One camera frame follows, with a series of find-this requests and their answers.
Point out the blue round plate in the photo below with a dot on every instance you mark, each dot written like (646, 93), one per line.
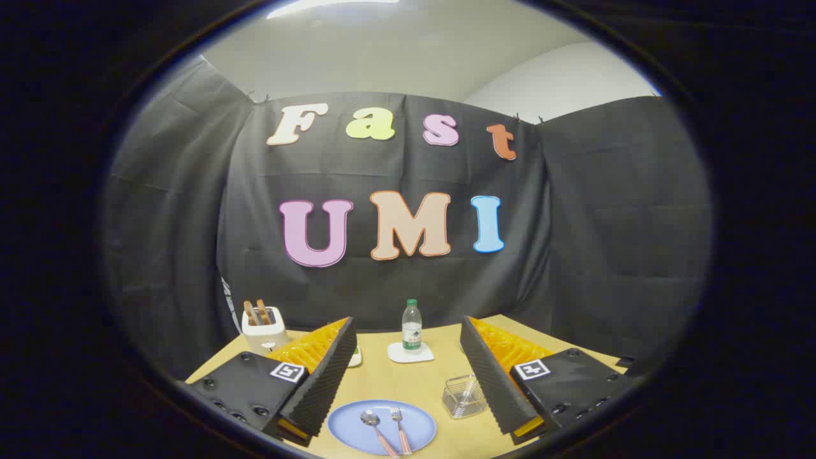
(347, 427)

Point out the brown toast slice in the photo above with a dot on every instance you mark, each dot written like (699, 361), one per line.
(250, 313)
(263, 311)

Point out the white square coaster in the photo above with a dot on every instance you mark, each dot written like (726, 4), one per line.
(401, 354)

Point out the cream toaster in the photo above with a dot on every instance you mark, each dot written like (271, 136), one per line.
(264, 336)

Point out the clear plastic square container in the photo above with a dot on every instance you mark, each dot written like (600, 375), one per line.
(462, 398)

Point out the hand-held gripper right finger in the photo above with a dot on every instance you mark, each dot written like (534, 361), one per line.
(488, 370)

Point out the white divided spice dish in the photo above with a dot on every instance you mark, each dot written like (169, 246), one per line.
(355, 357)

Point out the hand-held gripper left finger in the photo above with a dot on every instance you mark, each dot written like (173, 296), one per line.
(331, 370)

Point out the clear green-capped water bottle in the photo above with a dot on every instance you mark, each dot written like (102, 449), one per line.
(412, 328)

